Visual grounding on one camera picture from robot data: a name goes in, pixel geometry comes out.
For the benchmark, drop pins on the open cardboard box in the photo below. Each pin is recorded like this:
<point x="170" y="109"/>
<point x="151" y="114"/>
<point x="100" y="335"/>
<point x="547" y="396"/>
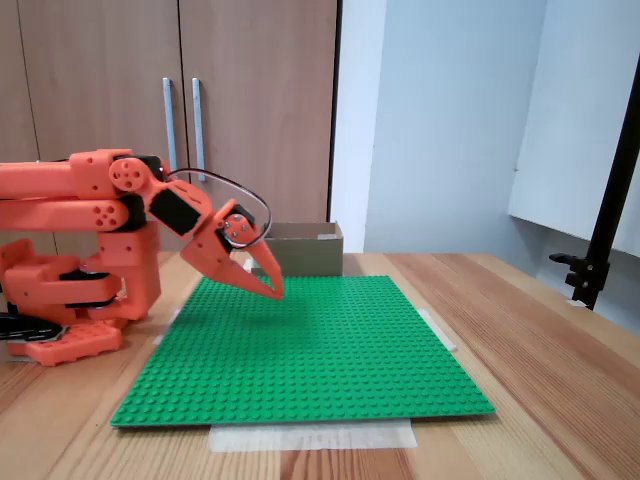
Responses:
<point x="310" y="255"/>

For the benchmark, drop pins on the black stand pole with clamp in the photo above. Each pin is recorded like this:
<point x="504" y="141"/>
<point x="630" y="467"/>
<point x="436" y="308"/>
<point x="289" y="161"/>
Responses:
<point x="607" y="210"/>

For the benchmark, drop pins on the white wall board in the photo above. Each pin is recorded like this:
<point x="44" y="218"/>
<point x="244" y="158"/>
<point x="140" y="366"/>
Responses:
<point x="575" y="125"/>

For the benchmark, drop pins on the narrow masking tape strip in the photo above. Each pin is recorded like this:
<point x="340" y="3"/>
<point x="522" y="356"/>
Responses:
<point x="167" y="327"/>
<point x="440" y="330"/>

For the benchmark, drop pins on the wide masking tape strip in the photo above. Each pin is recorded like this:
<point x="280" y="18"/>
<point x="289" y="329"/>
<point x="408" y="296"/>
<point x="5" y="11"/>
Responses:
<point x="310" y="436"/>

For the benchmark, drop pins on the wooden cabinet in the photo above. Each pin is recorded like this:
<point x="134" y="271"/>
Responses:
<point x="100" y="75"/>

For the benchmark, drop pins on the small white tape piece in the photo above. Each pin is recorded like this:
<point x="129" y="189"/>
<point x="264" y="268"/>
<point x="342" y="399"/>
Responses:
<point x="576" y="304"/>

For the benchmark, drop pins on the green lego baseplate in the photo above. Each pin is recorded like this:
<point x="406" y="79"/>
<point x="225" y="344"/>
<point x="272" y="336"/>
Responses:
<point x="310" y="360"/>

